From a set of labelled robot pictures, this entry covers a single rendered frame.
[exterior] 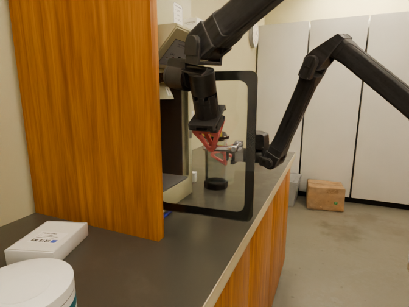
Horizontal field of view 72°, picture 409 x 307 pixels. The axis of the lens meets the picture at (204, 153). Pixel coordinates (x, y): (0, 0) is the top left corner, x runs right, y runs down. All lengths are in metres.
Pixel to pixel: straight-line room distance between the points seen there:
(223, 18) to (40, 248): 0.64
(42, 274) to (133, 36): 0.54
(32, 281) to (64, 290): 0.05
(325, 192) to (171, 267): 3.02
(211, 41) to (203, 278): 0.49
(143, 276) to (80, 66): 0.56
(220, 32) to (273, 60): 3.31
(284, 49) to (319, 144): 1.26
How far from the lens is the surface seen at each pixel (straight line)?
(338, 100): 3.79
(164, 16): 0.97
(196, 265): 0.71
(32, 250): 0.80
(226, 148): 0.70
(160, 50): 0.81
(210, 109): 0.63
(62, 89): 0.92
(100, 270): 0.74
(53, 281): 0.46
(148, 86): 0.72
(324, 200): 3.62
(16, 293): 0.45
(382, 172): 3.94
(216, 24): 0.58
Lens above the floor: 1.33
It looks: 12 degrees down
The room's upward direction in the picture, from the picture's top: straight up
